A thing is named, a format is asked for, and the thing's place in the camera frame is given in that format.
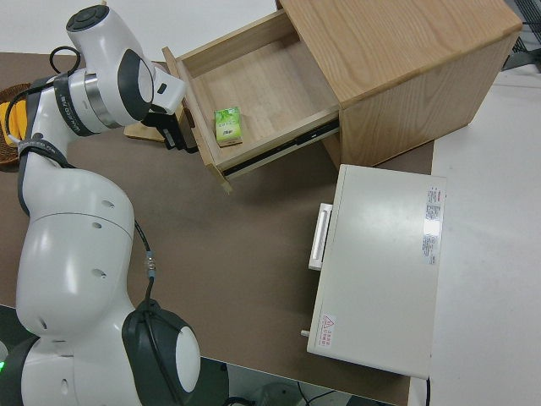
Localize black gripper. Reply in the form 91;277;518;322
142;109;188;153

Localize light wooden drawer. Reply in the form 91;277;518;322
161;9;342;196

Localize wooden mug tree stand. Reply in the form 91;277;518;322
123;105;187;144

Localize green tea packet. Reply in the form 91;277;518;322
212;107;246;148

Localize round brown wicker basket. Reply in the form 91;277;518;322
0;84;34;173

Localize wooden cabinet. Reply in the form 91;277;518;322
276;0;523;171

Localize cream toaster oven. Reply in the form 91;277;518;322
300;163;449;380

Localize black mesh chair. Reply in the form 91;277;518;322
504;0;541;74

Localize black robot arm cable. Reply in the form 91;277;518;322
2;45;160;326

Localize silver oven door handle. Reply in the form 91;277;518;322
307;203;336;272

